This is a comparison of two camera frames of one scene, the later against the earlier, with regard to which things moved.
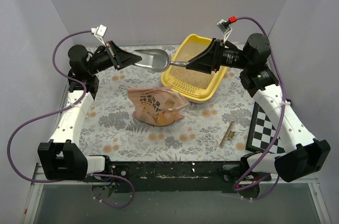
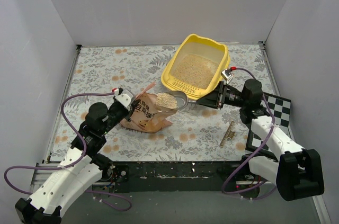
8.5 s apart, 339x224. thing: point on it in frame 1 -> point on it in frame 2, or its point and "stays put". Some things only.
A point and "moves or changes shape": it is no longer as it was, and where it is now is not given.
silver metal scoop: (157, 60) -> (172, 99)
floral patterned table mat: (218, 130) stays put
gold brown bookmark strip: (229, 134) stays put
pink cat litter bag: (157, 106) moves or changes shape
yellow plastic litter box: (191, 85) stays put
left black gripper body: (113, 56) -> (130, 110)
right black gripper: (215, 56) -> (220, 96)
